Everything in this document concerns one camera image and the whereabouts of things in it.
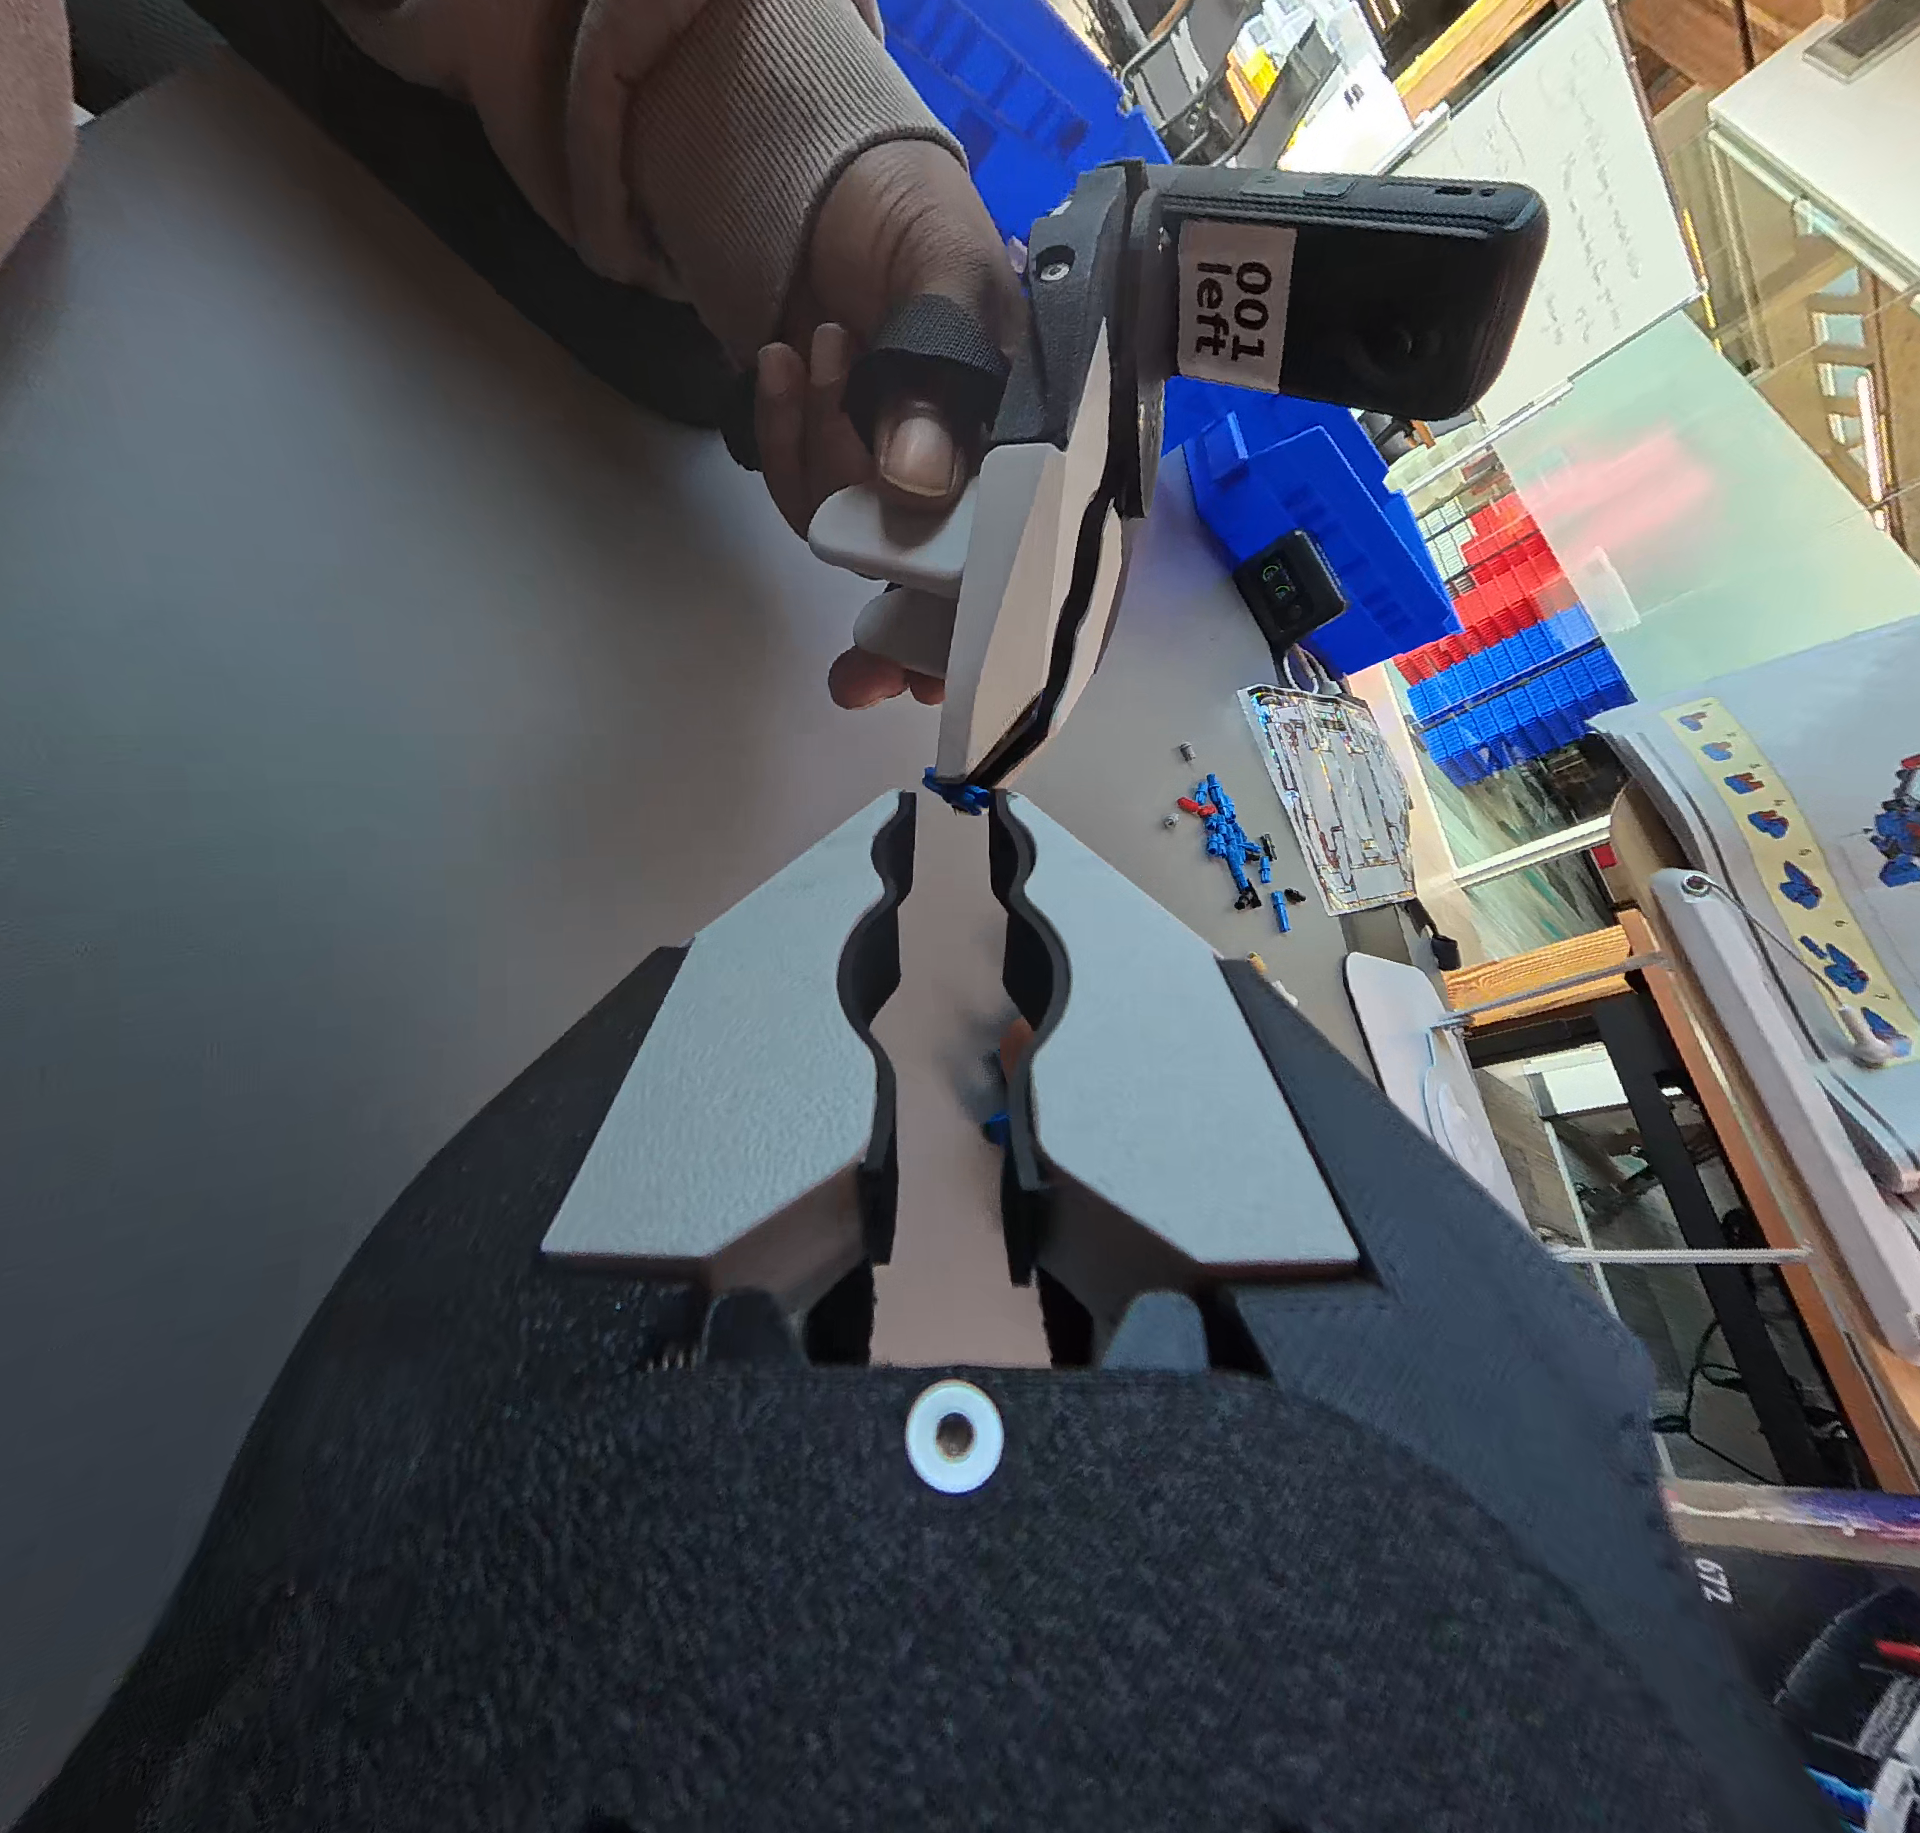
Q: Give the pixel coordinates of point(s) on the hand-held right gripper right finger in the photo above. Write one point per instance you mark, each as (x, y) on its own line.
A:
(1186, 1128)

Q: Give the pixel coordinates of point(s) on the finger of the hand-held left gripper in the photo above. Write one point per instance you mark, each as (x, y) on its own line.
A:
(1110, 613)
(1020, 618)

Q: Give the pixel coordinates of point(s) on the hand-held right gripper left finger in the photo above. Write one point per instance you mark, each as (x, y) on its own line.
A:
(720, 1113)

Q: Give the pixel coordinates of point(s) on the blue toy brick assembly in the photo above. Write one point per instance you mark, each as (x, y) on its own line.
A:
(961, 796)

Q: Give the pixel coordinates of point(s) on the person's left forearm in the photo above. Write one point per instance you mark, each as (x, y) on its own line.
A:
(676, 93)

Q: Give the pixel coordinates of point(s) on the grey desk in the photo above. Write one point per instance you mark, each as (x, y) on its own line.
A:
(376, 739)

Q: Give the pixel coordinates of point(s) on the person's right hand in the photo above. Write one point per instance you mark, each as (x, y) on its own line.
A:
(1014, 1048)

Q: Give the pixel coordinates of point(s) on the person's left hand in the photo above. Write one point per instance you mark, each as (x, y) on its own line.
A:
(901, 259)

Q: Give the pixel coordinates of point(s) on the black charging dock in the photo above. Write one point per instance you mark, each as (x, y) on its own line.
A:
(1290, 589)

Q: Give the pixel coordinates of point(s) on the whiteboard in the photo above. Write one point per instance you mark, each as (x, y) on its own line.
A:
(1561, 184)

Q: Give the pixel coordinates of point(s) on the long blue plastic bin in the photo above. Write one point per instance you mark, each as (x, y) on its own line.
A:
(1350, 514)

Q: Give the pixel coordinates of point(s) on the white flat stand base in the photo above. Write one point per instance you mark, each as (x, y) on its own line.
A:
(1426, 1069)

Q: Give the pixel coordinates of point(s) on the pile of small brick pins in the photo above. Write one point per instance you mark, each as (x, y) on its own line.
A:
(1230, 843)

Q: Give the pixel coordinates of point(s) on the shiny sticker sheet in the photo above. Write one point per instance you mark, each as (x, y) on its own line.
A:
(1336, 798)

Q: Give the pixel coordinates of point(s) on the wooden table with black legs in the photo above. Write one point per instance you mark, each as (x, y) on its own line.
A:
(1545, 981)

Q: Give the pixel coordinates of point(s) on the blue bin with square label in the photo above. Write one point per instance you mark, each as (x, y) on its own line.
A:
(990, 34)

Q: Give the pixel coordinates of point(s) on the toy car picture box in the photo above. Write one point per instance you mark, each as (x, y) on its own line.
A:
(1800, 1638)

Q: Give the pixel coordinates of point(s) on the person's beige hoodie torso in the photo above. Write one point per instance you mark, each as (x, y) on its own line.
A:
(30, 108)

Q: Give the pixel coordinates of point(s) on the wall of coloured storage bins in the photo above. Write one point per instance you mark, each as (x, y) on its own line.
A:
(1515, 634)

